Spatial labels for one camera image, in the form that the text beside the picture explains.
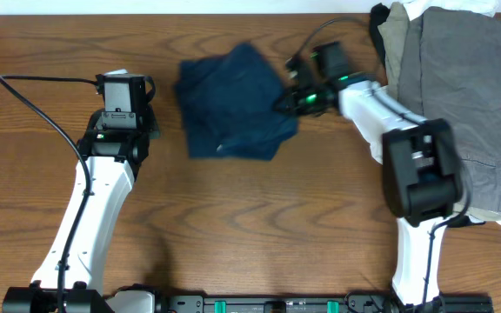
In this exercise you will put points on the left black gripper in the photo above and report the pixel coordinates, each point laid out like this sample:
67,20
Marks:
151,125

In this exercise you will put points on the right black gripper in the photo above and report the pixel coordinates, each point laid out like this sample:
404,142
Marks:
290,96

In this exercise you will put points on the navy blue shorts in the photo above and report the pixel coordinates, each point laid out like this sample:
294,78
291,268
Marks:
227,103

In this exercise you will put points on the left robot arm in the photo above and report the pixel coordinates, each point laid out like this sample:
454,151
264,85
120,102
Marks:
114,145

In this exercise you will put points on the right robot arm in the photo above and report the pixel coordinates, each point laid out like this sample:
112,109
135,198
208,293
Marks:
421,169

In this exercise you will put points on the black garment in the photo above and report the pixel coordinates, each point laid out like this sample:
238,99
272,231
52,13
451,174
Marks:
378,15

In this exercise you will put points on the khaki garment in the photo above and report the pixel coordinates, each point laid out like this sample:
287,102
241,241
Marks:
394,43

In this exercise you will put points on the grey shorts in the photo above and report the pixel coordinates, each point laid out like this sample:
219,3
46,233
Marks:
463,95

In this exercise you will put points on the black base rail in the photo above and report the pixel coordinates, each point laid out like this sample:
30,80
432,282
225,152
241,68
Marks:
351,303

